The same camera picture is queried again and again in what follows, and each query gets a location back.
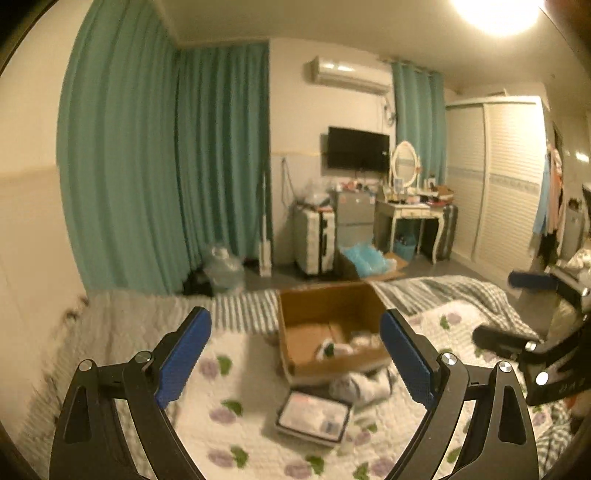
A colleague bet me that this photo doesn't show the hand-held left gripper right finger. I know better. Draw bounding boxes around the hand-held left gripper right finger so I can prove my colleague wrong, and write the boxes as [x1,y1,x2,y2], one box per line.
[379,308,541,480]

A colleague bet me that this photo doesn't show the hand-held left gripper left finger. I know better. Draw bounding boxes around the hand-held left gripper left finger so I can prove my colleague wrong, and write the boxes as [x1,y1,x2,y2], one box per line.
[48,306,213,480]

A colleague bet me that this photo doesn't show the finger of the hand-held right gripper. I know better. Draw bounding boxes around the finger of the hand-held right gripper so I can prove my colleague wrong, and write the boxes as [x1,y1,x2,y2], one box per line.
[508,270,589,305]
[472,325,541,359]

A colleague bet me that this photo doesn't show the white cloth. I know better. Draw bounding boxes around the white cloth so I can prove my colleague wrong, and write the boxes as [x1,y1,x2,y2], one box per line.
[329,368,399,409]

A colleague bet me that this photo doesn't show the brown cardboard box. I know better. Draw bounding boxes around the brown cardboard box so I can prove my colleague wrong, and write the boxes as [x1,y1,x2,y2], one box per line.
[276,281,394,385]

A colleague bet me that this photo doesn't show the small white soft toy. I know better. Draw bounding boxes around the small white soft toy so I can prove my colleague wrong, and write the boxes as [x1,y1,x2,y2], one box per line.
[351,332,384,352]

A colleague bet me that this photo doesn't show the white floral quilt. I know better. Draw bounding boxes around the white floral quilt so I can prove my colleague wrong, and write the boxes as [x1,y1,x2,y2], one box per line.
[173,300,575,480]

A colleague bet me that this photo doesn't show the beige textured bedspread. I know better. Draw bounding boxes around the beige textured bedspread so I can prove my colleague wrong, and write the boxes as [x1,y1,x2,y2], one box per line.
[21,290,220,462]

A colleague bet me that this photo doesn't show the grey striped blanket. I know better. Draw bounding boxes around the grey striped blanket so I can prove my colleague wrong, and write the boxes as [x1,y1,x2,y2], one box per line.
[210,290,283,334]

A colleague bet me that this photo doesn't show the rolled white socks in box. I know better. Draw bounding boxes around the rolled white socks in box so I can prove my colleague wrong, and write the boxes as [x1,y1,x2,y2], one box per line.
[316,338,354,363]

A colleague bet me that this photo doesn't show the hanging clothes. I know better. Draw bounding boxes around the hanging clothes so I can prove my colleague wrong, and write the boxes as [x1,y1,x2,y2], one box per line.
[530,142,568,260]

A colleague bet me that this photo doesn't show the flat cardboard box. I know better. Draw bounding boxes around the flat cardboard box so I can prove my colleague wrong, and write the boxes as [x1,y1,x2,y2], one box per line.
[338,249,410,283]

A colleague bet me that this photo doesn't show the clear water jug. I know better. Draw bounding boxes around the clear water jug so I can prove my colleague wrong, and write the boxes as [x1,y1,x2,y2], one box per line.
[202,246,246,296]

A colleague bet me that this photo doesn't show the dark suitcase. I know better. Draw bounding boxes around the dark suitcase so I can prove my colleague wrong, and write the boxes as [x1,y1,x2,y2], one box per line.
[436,203,460,260]

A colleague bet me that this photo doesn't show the white louvred wardrobe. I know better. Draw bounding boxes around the white louvred wardrobe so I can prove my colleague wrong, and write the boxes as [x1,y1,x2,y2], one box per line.
[445,95,549,274]

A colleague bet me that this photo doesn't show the clear plastic wipes package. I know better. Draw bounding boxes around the clear plastic wipes package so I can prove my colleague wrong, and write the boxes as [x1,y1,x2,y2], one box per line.
[274,390,354,447]

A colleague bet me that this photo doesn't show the blue plastic bags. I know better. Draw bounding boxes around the blue plastic bags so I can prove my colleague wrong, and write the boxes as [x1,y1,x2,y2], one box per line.
[341,239,398,278]

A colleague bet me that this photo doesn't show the blue basket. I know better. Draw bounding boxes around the blue basket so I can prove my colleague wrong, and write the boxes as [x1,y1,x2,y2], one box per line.
[394,233,419,260]

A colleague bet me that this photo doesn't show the white dressing table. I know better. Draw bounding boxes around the white dressing table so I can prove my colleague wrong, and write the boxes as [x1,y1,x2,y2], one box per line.
[373,196,447,265]

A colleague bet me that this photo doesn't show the silver suitcase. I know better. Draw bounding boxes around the silver suitcase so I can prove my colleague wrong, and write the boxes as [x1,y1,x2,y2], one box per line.
[294,205,338,278]

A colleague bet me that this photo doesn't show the grey mini fridge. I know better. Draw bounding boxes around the grey mini fridge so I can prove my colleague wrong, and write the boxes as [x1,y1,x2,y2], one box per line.
[334,191,376,251]

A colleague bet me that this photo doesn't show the white oval mirror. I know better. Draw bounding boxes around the white oval mirror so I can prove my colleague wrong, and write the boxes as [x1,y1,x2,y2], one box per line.
[389,140,422,190]

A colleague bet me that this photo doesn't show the clear plastic bag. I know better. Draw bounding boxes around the clear plastic bag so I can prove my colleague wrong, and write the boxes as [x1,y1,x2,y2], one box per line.
[295,182,332,212]

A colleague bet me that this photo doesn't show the narrow teal curtain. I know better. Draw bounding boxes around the narrow teal curtain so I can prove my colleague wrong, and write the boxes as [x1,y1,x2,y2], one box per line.
[391,60,448,186]

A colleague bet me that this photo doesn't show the ceiling lamp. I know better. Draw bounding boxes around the ceiling lamp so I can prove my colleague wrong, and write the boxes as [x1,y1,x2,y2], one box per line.
[450,0,544,38]

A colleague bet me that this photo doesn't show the white air conditioner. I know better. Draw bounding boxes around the white air conditioner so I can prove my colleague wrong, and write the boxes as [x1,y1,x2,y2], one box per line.
[303,56,393,97]

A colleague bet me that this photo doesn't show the black wall television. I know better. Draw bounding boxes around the black wall television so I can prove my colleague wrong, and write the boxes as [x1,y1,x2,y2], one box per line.
[326,125,391,174]

